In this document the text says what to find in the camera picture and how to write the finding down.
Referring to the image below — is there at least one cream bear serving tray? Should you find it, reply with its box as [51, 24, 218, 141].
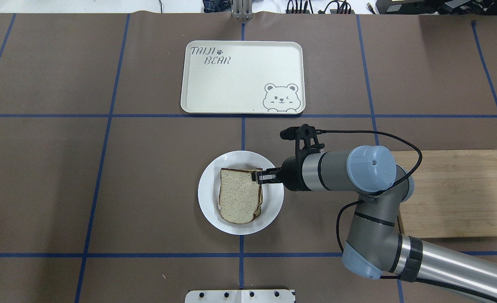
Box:
[180, 40, 306, 115]

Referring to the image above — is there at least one bread slice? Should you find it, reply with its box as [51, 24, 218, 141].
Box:
[249, 167, 263, 221]
[218, 167, 259, 224]

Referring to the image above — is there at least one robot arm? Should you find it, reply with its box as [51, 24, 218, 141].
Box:
[251, 146, 497, 302]

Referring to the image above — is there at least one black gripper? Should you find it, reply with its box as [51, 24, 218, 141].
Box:
[252, 157, 305, 191]

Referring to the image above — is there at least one white round plate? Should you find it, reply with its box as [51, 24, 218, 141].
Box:
[197, 150, 284, 235]

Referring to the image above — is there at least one black laptop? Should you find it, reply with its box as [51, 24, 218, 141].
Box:
[375, 0, 497, 16]

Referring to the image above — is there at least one bread slice on plate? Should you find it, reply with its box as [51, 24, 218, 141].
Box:
[249, 167, 263, 221]

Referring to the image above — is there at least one wooden cutting board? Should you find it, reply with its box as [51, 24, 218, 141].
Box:
[398, 150, 497, 239]

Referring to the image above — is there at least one aluminium frame post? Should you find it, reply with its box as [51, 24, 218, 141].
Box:
[230, 0, 254, 21]

